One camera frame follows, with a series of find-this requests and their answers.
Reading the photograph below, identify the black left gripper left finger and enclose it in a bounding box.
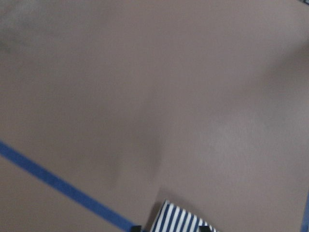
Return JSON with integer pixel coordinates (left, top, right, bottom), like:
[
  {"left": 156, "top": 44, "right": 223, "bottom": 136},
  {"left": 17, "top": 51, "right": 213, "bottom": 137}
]
[{"left": 131, "top": 225, "right": 142, "bottom": 232}]

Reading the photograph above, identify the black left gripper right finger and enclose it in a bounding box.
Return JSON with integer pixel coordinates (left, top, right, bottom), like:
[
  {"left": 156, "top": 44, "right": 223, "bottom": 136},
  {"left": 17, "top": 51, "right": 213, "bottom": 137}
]
[{"left": 199, "top": 225, "right": 212, "bottom": 232}]

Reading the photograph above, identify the blue white striped polo shirt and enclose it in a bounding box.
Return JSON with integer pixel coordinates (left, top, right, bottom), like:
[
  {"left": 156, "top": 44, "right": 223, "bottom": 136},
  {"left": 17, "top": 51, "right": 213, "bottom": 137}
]
[{"left": 150, "top": 200, "right": 218, "bottom": 232}]

